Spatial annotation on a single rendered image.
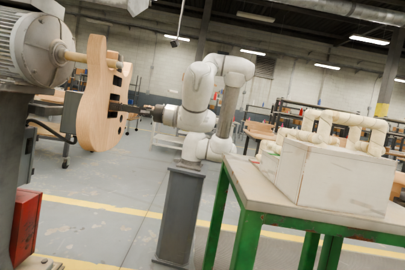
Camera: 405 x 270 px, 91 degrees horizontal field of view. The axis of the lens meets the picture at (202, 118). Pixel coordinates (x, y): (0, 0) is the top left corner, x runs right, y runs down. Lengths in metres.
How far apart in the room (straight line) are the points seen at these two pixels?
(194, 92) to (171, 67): 11.40
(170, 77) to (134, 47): 2.65
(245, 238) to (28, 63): 0.83
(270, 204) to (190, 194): 0.93
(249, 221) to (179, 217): 0.98
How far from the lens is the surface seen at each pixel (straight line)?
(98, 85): 0.76
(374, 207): 0.79
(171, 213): 1.57
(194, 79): 0.67
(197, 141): 1.42
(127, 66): 1.03
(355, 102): 15.07
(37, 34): 0.84
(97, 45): 0.76
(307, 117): 0.72
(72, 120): 1.09
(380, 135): 0.76
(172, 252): 1.72
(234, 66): 1.22
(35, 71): 0.84
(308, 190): 0.66
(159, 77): 12.08
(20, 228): 1.25
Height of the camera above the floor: 1.15
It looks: 3 degrees down
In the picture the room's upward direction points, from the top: 10 degrees clockwise
